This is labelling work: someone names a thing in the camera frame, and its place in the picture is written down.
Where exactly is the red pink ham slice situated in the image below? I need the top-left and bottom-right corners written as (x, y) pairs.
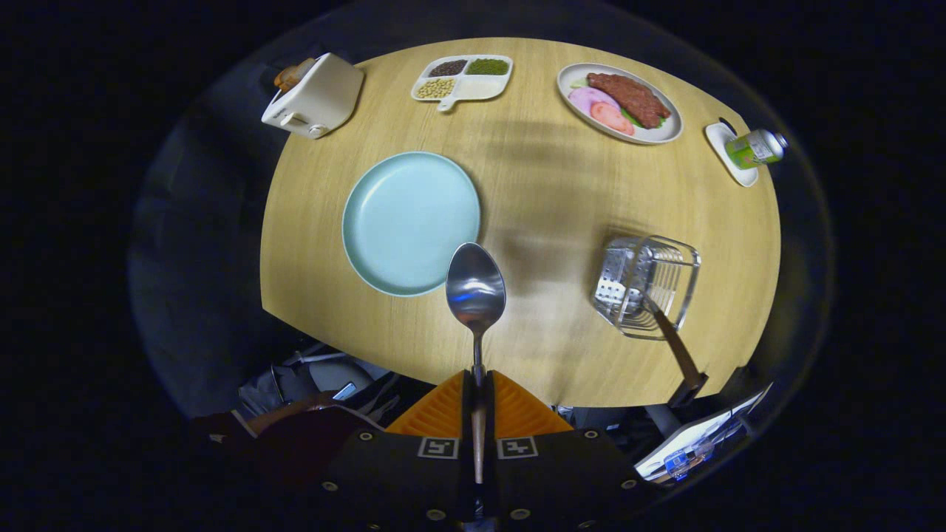
top-left (590, 101), bottom-right (636, 137)

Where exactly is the white oval food plate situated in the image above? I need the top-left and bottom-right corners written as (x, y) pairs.
top-left (557, 63), bottom-right (684, 145)

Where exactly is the light blue round plate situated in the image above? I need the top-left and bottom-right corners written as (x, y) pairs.
top-left (341, 151), bottom-right (482, 298)

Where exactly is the pale pink ham slice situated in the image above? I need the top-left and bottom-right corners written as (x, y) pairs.
top-left (568, 86), bottom-right (620, 117)

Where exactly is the cream white toaster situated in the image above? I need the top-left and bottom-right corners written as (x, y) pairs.
top-left (261, 52), bottom-right (365, 140)

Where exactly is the metal spoon with wooden handle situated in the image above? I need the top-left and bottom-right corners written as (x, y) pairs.
top-left (446, 242), bottom-right (508, 488)

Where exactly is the metal wire cutlery basket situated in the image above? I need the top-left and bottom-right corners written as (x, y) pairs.
top-left (593, 234), bottom-right (701, 341)

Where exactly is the metal fork with wooden handle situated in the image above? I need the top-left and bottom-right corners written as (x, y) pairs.
top-left (640, 292), bottom-right (701, 386)

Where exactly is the white square coaster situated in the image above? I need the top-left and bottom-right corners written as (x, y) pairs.
top-left (704, 121), bottom-right (760, 188)

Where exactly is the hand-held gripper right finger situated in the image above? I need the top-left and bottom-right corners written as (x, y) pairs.
top-left (484, 370), bottom-right (655, 532)

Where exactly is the silver bottle with green label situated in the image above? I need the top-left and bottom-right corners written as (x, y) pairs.
top-left (724, 129), bottom-right (789, 171)

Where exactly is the white divided dish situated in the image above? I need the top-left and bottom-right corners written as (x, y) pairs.
top-left (411, 55), bottom-right (514, 112)

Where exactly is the green lettuce leaf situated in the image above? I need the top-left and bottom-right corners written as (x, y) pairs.
top-left (621, 107), bottom-right (666, 130)

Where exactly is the white framed screen device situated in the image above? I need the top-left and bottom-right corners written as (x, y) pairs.
top-left (634, 383), bottom-right (775, 482)

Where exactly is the grey backpack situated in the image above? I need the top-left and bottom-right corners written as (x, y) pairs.
top-left (236, 344), bottom-right (400, 422)

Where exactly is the brown meat steak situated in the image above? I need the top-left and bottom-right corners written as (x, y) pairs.
top-left (588, 72), bottom-right (672, 130)

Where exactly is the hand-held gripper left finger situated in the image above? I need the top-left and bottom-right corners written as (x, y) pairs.
top-left (307, 370), bottom-right (474, 532)

